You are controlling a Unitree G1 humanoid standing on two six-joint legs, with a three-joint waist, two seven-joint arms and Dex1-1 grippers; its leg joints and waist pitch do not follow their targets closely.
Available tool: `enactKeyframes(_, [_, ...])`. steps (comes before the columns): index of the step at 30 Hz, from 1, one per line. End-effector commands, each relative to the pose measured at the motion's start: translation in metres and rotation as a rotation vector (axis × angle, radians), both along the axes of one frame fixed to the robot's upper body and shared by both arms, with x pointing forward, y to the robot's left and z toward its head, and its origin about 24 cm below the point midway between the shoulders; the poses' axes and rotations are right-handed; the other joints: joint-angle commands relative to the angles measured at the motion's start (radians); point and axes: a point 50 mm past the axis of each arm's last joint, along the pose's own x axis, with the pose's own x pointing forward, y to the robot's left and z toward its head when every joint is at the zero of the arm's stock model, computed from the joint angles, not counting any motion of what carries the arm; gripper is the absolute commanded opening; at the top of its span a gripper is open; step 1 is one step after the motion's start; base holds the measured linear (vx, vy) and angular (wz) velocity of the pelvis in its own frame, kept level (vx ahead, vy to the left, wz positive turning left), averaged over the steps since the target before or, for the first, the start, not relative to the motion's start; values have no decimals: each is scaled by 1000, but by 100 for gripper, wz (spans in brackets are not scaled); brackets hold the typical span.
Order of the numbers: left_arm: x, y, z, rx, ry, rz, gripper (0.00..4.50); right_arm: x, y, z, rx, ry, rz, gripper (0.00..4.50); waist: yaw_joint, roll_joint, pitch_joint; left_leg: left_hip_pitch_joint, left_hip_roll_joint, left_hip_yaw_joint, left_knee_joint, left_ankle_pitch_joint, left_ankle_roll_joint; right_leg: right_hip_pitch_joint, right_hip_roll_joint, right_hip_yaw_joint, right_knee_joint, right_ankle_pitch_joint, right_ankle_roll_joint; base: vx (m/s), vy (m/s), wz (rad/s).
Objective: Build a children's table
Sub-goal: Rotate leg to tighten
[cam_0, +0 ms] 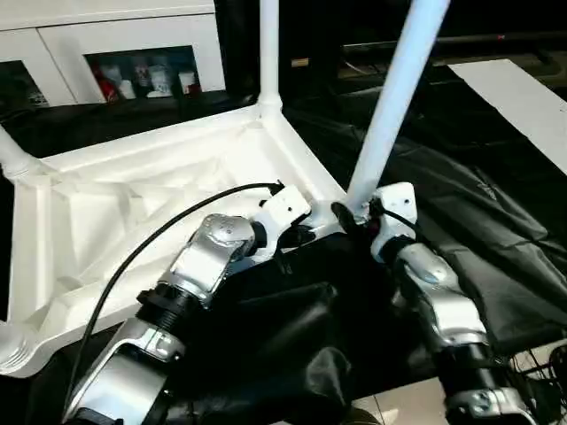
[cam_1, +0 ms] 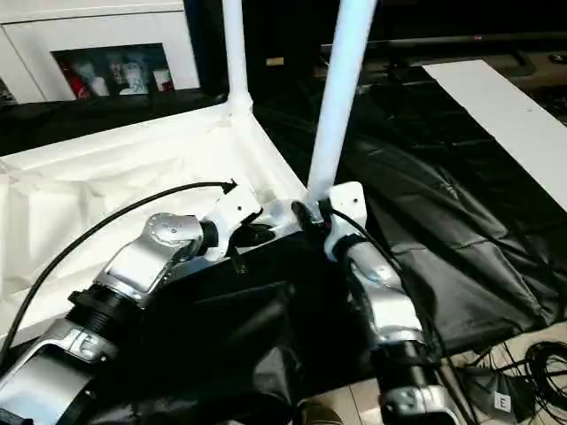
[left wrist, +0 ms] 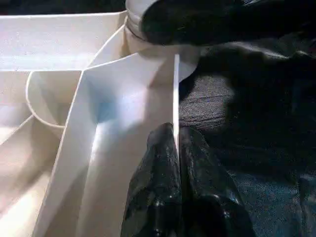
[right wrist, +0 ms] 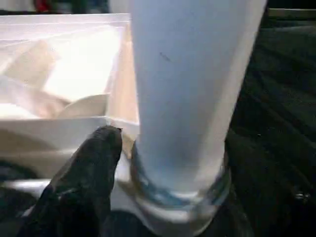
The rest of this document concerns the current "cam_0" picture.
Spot black left wrist camera cable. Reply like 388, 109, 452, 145
63, 178, 285, 418

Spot white plastic table top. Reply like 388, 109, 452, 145
0, 103, 352, 381

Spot white display cabinet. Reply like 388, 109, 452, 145
0, 0, 228, 108

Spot red bottle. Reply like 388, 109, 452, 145
89, 63, 121, 104

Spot tangled black floor cables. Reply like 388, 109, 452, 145
508, 344, 567, 400

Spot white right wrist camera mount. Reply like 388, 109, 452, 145
369, 181, 421, 266

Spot white blue patterned jar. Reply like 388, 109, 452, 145
144, 63, 173, 98

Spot black cabinet with gold label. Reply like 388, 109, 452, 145
216, 0, 567, 58

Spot black work mat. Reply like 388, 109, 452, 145
0, 66, 567, 425

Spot white flat board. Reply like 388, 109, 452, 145
446, 59, 567, 166

